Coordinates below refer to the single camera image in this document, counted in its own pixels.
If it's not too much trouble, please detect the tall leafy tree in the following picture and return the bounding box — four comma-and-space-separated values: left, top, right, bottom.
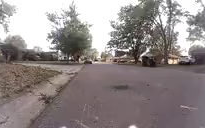
45, 1, 94, 63

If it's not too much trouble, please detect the grey asphalt road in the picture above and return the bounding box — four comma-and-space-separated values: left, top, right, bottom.
27, 62, 205, 128

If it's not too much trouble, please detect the dark vehicle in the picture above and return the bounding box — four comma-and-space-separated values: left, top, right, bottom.
141, 54, 157, 68

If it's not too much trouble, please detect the concrete driveway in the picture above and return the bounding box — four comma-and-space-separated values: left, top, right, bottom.
12, 61, 86, 74

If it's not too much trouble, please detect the group of trees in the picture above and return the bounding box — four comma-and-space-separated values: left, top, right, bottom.
106, 0, 205, 65

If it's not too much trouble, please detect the low building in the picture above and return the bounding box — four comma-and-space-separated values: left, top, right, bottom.
21, 49, 60, 62

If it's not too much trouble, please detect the white vehicle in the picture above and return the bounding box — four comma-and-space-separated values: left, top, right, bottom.
178, 55, 193, 66

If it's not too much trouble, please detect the leaf-strewn verge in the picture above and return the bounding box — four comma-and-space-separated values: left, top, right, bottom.
0, 62, 63, 105

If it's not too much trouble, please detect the small tree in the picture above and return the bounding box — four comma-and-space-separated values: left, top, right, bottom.
0, 34, 28, 63

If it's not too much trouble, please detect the concrete kerb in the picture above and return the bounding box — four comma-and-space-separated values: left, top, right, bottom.
0, 65, 85, 128

